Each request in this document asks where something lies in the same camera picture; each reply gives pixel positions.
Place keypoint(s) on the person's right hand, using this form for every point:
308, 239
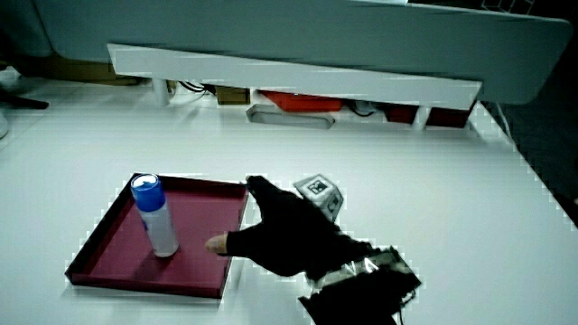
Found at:
293, 234

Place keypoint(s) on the grey desk partition panel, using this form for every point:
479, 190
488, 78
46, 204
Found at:
316, 31

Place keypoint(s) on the dark red box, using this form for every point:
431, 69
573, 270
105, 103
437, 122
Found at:
401, 113
449, 117

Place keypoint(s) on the red flat box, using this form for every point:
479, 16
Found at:
302, 101

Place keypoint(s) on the person's right forearm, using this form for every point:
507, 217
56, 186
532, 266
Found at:
361, 293

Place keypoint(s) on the white glue bottle blue cap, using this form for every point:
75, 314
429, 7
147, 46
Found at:
155, 221

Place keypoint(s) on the grey oblong case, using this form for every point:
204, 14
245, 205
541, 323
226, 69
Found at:
289, 117

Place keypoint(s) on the large brown cardboard box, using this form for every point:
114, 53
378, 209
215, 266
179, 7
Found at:
77, 70

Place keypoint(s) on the white desk shelf riser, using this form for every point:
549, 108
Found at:
293, 77

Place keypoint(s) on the small brown cardboard box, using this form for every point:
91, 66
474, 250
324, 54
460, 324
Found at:
232, 95

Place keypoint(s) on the dark red square plate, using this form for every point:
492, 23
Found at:
198, 253

